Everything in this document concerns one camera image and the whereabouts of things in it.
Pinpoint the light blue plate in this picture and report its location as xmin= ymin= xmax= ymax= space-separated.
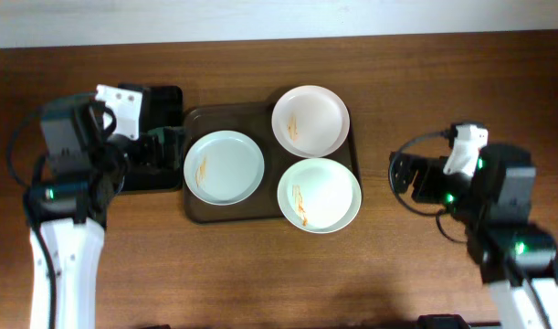
xmin=184 ymin=130 xmax=265 ymax=206

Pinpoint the light green plate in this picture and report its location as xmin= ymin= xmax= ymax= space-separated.
xmin=277 ymin=158 xmax=363 ymax=234

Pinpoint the pink white plate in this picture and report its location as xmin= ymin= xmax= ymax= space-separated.
xmin=271 ymin=85 xmax=351 ymax=158

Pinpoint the yellow green sponge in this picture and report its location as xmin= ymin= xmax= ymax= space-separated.
xmin=149 ymin=126 xmax=179 ymax=143

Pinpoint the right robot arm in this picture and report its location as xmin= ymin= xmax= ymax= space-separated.
xmin=389 ymin=143 xmax=558 ymax=328

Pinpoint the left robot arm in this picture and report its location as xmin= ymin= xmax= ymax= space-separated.
xmin=23 ymin=85 xmax=184 ymax=328

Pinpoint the black plastic tray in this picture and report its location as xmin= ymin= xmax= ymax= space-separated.
xmin=119 ymin=83 xmax=184 ymax=194

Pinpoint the brown serving tray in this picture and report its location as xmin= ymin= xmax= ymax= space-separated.
xmin=181 ymin=101 xmax=363 ymax=225

